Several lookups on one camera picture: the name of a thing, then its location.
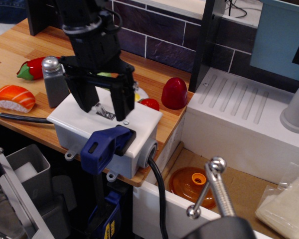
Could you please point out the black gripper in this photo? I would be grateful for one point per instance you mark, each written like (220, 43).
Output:
(97, 49)

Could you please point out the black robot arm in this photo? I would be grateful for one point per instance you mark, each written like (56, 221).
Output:
(84, 12)

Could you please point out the green cabbage toy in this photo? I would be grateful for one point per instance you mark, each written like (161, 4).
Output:
(100, 85)

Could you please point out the fried egg toy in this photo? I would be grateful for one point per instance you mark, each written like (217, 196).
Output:
(139, 92)

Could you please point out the grey salt shaker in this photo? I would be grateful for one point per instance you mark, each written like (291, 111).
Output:
(55, 84)

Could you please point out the dark red egg toy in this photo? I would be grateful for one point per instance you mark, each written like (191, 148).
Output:
(174, 94)

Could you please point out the red chili pepper toy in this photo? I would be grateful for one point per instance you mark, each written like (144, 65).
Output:
(39, 68)

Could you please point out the salmon sushi toy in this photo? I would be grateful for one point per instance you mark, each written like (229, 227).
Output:
(17, 98)

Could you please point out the grey open bin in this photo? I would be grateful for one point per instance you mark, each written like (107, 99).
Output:
(33, 171)

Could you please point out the orange plastic lid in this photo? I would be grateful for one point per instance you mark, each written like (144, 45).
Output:
(188, 182)

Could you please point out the blue bar clamp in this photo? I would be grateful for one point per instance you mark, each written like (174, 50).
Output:
(105, 220)

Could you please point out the white dish drying rack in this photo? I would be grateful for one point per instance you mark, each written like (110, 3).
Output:
(239, 120)

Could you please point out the light blue cabinet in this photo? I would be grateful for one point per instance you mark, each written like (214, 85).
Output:
(276, 47)

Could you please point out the clear bag of rice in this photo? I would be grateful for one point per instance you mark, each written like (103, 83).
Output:
(279, 207)

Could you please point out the white electrical switch box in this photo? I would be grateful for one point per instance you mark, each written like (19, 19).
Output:
(74, 127)

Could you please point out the dark grey vertical post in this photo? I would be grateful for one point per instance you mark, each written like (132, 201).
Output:
(213, 12)

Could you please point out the chrome faucet handle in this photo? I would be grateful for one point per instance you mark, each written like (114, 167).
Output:
(214, 169)

